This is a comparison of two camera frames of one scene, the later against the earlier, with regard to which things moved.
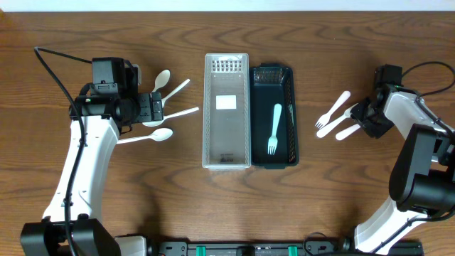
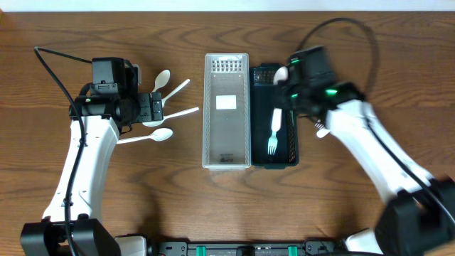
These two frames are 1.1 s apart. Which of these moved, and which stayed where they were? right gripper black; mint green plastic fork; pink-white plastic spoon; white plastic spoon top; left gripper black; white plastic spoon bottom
Moved: pink-white plastic spoon; right gripper black
Stayed: mint green plastic fork; white plastic spoon top; white plastic spoon bottom; left gripper black
